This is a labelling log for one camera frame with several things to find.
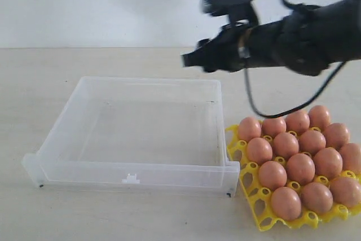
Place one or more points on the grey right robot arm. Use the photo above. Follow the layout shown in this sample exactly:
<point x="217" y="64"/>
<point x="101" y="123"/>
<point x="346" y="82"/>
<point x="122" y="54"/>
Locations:
<point x="307" y="41"/>

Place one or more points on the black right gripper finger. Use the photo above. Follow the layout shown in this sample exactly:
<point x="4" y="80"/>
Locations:
<point x="200" y="56"/>

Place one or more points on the brown egg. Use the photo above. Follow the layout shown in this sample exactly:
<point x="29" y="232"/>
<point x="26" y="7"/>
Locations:
<point x="336" y="135"/>
<point x="259" y="150"/>
<point x="351" y="160"/>
<point x="328" y="163"/>
<point x="317" y="197"/>
<point x="273" y="127"/>
<point x="300" y="168"/>
<point x="272" y="175"/>
<point x="285" y="145"/>
<point x="286" y="203"/>
<point x="298" y="122"/>
<point x="346" y="191"/>
<point x="319" y="117"/>
<point x="248" y="129"/>
<point x="312" y="141"/>

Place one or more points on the yellow plastic egg rack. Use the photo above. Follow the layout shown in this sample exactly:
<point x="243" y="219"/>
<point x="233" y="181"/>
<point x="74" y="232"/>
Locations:
<point x="259" y="197"/>

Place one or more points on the clear plastic tray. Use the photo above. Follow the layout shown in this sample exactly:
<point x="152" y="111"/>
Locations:
<point x="138" y="134"/>

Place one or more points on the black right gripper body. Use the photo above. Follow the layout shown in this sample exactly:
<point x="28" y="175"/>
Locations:
<point x="261" y="46"/>

